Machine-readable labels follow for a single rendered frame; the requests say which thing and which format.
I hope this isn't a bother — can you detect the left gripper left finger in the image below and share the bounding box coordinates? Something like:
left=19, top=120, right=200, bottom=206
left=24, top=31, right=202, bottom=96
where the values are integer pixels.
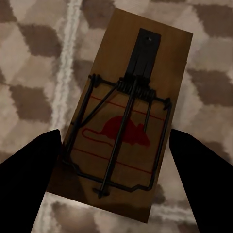
left=0, top=129, right=62, bottom=233

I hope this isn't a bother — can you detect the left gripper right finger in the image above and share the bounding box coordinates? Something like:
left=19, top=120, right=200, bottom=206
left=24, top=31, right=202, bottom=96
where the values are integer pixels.
left=169, top=129, right=233, bottom=233

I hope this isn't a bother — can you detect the mousetrap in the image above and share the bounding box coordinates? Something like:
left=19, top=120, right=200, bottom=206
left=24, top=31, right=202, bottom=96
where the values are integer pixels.
left=46, top=8, right=193, bottom=223

